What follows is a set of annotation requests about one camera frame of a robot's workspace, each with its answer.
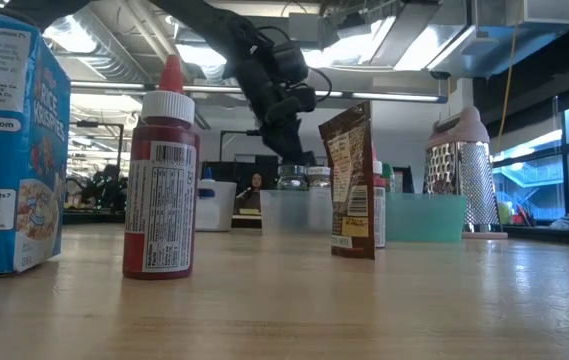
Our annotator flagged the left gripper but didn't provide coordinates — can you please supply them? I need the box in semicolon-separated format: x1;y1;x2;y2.
233;49;318;167

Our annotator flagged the green-lid spice jar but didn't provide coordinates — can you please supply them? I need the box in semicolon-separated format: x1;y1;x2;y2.
277;164;309;192

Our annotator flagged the white-lid spice jar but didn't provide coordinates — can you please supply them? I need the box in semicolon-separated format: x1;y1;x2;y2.
305;166;332;190

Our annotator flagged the blue food colouring bottle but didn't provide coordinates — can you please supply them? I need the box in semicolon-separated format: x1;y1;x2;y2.
197;167;217;199

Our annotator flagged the green Apple Jacks box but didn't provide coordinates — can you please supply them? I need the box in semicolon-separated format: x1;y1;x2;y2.
381;161;396;195

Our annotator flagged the pink food colouring bottle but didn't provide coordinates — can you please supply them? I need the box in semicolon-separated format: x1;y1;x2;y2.
371;147;387;250

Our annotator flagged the dark red food colouring bottle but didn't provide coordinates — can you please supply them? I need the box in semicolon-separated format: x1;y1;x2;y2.
122;53;201;281

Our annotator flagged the blue Rice Krispies box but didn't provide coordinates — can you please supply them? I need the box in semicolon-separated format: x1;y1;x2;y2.
0;4;72;278

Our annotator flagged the person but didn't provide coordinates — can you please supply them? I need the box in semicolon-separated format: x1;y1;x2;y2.
81;164;130;211
236;173;265;211

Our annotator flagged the clear plastic container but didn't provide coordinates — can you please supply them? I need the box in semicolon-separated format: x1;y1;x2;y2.
259;188;335;236

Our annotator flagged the grey plastic bin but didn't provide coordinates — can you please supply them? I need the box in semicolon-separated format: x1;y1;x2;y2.
194;180;238;233

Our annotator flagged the teal plastic tray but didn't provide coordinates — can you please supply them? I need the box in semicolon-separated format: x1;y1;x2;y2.
383;192;469;245

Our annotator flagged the thin black metal frame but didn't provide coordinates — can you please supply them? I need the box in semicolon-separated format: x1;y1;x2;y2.
218;128;294;166
68;119;125;166

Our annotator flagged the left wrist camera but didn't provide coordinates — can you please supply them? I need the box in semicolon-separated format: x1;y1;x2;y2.
269;40;310;85

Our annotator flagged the pink-handled box grater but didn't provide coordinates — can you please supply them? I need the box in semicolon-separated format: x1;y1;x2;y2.
422;105;509;240

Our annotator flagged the large rectangular silver duct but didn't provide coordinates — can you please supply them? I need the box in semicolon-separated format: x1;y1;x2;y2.
393;0;569;79

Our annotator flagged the yellow hanging cord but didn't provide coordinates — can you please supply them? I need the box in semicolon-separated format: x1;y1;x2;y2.
494;22;519;151

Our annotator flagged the silver ventilation duct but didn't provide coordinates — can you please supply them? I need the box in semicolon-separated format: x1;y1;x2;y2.
43;0;155;84

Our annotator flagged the black aluminium table frame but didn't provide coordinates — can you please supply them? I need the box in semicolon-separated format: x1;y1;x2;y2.
502;224;569;248

